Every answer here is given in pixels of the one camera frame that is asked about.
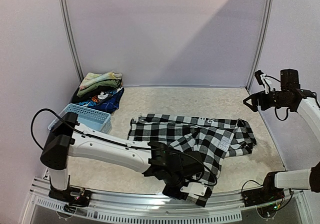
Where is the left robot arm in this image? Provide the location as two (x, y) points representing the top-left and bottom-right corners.
(40, 112), (209, 207)

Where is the green folded garment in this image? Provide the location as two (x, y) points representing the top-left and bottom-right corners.
(76, 79), (122, 98)

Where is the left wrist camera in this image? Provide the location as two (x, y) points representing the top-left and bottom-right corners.
(180, 182), (209, 197)

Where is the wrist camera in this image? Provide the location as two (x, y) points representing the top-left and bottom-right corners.
(254, 70), (272, 94)
(180, 182), (209, 197)

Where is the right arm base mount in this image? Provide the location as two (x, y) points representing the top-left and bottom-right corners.
(241, 172), (285, 207)

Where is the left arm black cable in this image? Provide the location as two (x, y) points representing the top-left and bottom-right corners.
(30, 108), (218, 187)

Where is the black white checkered shirt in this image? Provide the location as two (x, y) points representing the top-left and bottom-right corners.
(128, 114), (257, 207)

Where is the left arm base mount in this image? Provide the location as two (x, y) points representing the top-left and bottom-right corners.
(48, 177), (93, 208)

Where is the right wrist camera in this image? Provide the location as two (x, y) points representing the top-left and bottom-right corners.
(254, 70), (272, 94)

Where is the left aluminium frame post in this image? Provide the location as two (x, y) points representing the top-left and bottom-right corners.
(59, 0), (84, 82)

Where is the right aluminium frame post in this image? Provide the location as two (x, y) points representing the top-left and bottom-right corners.
(245, 0), (273, 91)

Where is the light blue plastic basket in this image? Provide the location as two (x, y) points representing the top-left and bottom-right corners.
(59, 104), (112, 134)

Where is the aluminium front rail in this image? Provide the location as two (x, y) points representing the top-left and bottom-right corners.
(23, 178), (312, 224)

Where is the floral pastel cloth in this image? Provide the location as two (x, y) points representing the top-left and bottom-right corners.
(79, 71), (123, 90)

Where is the aluminium frame post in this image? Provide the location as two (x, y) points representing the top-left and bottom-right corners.
(245, 0), (273, 91)
(59, 0), (84, 82)

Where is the blue patterned garment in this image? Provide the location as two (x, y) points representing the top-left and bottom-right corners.
(77, 87), (125, 114)

